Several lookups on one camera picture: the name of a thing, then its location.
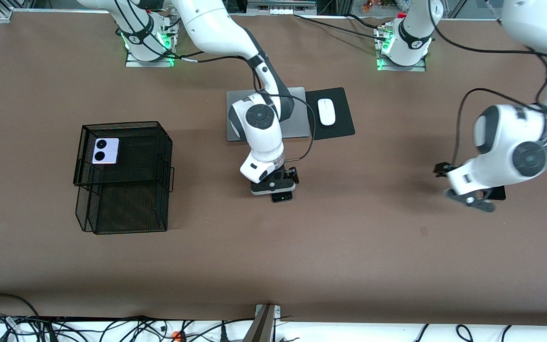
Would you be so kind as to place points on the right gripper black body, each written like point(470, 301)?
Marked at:
point(292, 174)

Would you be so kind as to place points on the black flip phone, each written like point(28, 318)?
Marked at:
point(283, 198)

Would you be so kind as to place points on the black slab smartphone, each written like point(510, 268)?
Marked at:
point(499, 194)

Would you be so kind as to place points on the lilac flip phone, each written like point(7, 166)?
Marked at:
point(112, 152)

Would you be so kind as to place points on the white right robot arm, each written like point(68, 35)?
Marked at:
point(216, 28)

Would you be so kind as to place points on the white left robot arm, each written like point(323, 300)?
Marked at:
point(506, 137)

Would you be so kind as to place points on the silver closed laptop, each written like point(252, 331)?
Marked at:
point(302, 123)

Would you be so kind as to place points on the black mouse pad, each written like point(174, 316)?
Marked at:
point(340, 128)

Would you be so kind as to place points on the white computer mouse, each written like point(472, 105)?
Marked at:
point(326, 111)

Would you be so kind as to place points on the grey power strip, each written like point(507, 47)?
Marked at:
point(283, 9)

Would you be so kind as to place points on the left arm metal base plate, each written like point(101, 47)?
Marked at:
point(416, 68)

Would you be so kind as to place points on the aluminium camera mount post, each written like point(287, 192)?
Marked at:
point(261, 327)

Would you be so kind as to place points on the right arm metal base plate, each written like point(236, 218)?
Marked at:
point(136, 64)

